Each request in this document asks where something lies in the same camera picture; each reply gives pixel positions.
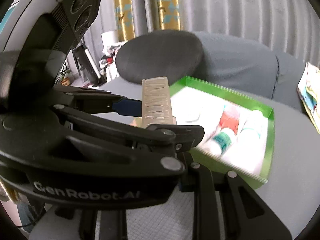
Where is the translucent beige hair claw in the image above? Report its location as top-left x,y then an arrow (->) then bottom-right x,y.
142,76 -> 176,128

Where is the plain white plastic bottle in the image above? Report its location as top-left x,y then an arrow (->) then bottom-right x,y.
236,109 -> 264,173

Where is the white bottle green label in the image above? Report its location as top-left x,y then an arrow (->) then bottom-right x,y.
204,128 -> 235,157

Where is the red pink small carton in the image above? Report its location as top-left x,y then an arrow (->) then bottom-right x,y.
219,111 -> 240,135

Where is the white plug adapter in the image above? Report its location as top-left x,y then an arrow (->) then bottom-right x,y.
186,113 -> 201,124

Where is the person's left hand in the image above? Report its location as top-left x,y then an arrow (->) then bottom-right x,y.
1,179 -> 21,204

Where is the black white floor appliance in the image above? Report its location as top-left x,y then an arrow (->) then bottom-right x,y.
73,45 -> 106,86

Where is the pile of clothes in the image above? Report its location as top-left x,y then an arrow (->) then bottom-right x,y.
99,41 -> 126,82

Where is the small potted plant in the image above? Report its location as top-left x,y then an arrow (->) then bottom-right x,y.
55,69 -> 72,86

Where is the green open cardboard box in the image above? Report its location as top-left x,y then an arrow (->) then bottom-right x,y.
169,76 -> 274,189

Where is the black round cushion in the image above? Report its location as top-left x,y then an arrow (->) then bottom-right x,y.
116,30 -> 203,85

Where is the gold patterned curtain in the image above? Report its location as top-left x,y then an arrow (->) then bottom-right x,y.
114,0 -> 181,41

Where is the colourful cartoon folded cloth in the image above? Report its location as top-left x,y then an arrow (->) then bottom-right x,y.
297,62 -> 320,133

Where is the grey curtain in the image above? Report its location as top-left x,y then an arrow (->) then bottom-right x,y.
84,0 -> 319,64

